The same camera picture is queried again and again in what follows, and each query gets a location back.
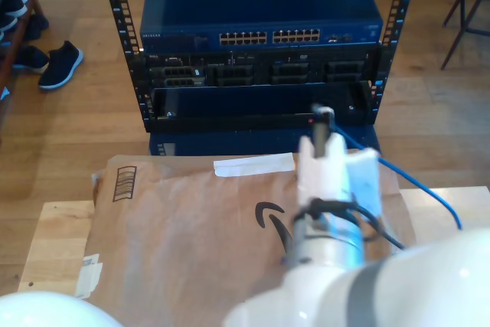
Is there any blue network cable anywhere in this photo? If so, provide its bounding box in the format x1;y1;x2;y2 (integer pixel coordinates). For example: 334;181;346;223
331;116;464;231

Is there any dark sneaker white sole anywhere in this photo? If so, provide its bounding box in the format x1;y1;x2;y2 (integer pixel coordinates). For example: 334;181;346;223
38;39;85;90
11;45;51;74

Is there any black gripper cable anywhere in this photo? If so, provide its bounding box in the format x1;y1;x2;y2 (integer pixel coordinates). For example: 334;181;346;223
292;197;380;242

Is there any white barcode label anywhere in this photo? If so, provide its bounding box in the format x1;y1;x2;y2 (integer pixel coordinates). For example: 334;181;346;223
73;253;103;301

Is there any black server unit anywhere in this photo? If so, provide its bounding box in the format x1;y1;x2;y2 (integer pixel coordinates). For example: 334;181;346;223
129;49;392;89

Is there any black camera cable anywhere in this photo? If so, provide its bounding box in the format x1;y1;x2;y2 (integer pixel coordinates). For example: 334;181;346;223
354;204;407;251

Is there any blue network switch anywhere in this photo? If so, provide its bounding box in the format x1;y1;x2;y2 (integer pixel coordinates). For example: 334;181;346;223
139;0;384;52

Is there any black rack tray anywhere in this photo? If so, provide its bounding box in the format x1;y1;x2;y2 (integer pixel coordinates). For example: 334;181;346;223
147;81;378;133

